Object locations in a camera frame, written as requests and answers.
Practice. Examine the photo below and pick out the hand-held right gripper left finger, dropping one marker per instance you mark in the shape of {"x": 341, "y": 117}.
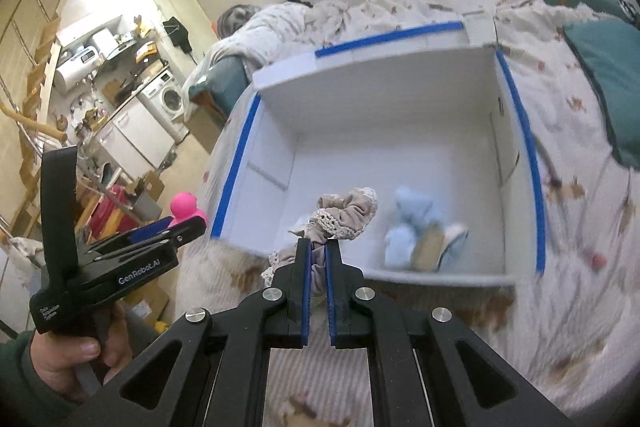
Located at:
{"x": 301, "y": 292}

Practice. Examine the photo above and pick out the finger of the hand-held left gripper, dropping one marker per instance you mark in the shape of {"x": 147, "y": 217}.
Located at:
{"x": 150, "y": 229}
{"x": 180, "y": 231}

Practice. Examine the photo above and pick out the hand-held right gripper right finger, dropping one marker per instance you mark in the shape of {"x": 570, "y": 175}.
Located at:
{"x": 332, "y": 292}

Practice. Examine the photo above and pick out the pink rubber duck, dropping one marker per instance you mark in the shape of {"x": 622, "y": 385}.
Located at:
{"x": 182, "y": 209}

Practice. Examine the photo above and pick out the beige lace scrunchie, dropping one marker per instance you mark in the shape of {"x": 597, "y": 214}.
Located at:
{"x": 345, "y": 214}

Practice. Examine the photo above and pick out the light blue plush bear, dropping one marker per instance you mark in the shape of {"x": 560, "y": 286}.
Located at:
{"x": 412, "y": 227}

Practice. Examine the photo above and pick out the blue cardboard box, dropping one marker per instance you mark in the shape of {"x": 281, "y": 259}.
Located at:
{"x": 390, "y": 132}

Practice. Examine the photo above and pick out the person's left forearm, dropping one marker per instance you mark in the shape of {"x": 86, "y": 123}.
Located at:
{"x": 15, "y": 382}

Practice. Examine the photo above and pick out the person's left hand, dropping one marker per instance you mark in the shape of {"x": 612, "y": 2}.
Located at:
{"x": 65, "y": 357}

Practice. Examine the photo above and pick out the small cardboard box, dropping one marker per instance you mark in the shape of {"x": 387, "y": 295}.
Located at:
{"x": 150, "y": 189}

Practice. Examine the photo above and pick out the white kitchen cabinet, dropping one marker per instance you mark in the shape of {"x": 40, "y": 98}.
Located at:
{"x": 132, "y": 139}

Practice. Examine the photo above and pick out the tall cardboard box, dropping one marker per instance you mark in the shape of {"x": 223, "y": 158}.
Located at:
{"x": 207, "y": 129}

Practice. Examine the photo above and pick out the white washing machine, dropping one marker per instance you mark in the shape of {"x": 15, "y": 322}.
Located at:
{"x": 167, "y": 102}

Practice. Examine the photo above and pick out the teal seat cushion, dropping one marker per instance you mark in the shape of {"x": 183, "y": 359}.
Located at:
{"x": 225, "y": 82}

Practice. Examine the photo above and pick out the white water heater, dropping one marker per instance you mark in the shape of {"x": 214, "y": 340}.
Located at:
{"x": 75, "y": 69}

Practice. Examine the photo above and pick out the black hanging bag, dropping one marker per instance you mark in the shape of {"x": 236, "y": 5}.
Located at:
{"x": 177, "y": 32}

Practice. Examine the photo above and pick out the grey patterned cloth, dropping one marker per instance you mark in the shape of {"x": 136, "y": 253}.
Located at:
{"x": 235, "y": 19}

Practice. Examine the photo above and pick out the dog print duvet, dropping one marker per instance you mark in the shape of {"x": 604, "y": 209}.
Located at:
{"x": 360, "y": 17}

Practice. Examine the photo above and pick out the teal pillow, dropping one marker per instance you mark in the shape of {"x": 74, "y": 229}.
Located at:
{"x": 610, "y": 77}

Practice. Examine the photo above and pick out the black white small object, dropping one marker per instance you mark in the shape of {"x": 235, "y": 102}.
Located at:
{"x": 629, "y": 9}

